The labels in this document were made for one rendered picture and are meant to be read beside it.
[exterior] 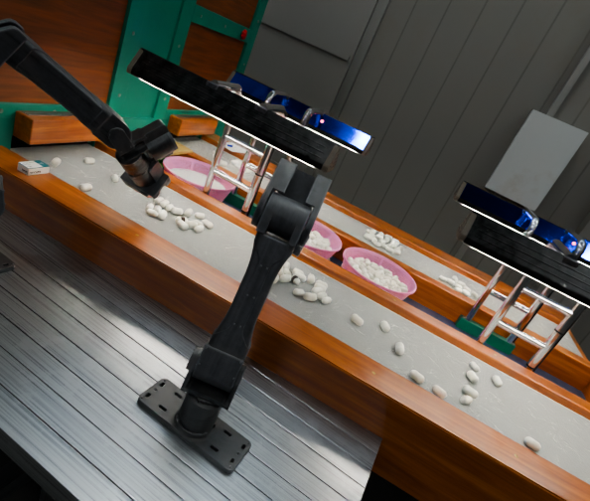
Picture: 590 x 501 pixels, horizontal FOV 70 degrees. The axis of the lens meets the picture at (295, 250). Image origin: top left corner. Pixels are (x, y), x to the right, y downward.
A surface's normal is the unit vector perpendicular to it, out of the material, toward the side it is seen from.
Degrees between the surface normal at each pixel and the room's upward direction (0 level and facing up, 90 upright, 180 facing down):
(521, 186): 90
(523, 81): 90
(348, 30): 90
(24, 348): 0
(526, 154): 90
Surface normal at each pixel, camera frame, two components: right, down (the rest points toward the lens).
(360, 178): -0.40, 0.23
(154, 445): 0.38, -0.84
